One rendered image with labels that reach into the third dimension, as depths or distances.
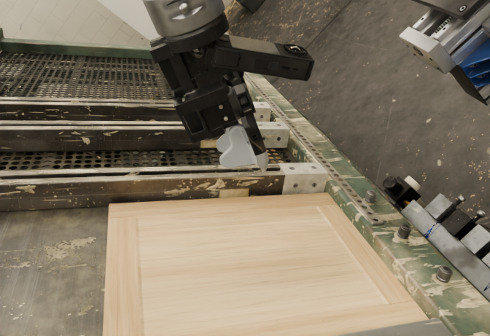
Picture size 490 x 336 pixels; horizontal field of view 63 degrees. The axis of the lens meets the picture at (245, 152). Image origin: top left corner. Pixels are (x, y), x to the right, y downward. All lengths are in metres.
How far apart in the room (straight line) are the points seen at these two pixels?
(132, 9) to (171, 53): 4.27
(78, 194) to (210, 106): 0.60
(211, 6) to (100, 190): 0.65
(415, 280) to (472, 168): 1.24
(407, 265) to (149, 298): 0.51
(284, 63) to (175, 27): 0.12
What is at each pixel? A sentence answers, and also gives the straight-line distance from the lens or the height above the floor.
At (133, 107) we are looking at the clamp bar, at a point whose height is 1.33.
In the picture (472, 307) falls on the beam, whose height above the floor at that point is 0.85.
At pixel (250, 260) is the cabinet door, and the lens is 0.84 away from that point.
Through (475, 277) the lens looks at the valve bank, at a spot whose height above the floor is 0.74.
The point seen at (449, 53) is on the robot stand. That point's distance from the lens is 1.09.
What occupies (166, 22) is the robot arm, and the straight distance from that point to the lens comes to 0.41.
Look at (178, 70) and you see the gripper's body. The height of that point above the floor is 1.53.
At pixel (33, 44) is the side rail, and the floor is 1.68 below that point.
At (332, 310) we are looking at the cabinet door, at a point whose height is 1.03.
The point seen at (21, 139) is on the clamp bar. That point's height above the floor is 1.56.
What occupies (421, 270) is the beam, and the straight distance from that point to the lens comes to 0.90.
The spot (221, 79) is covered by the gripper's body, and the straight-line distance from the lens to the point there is 0.45.
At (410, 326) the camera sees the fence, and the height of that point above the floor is 0.96.
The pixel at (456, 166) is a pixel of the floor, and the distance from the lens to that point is 2.09.
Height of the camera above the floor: 1.64
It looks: 30 degrees down
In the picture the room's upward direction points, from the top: 55 degrees counter-clockwise
